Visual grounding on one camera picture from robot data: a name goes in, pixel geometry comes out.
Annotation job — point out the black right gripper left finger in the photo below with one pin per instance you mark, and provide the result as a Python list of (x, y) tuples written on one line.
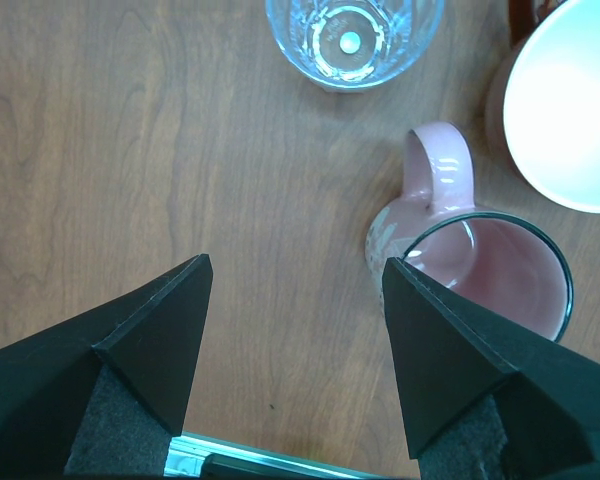
[(105, 392)]

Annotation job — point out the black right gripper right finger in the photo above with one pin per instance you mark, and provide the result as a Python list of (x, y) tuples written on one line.
[(482, 395)]

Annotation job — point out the pink ghost pattern mug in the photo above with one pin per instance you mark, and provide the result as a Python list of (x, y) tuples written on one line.
[(495, 259)]

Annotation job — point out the dark red mug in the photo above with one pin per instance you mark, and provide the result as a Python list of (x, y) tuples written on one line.
[(542, 112)]

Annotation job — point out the clear glass cup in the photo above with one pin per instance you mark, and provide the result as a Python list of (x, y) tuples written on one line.
[(353, 46)]

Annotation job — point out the aluminium frame rail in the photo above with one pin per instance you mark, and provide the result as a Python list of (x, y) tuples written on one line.
[(194, 455)]

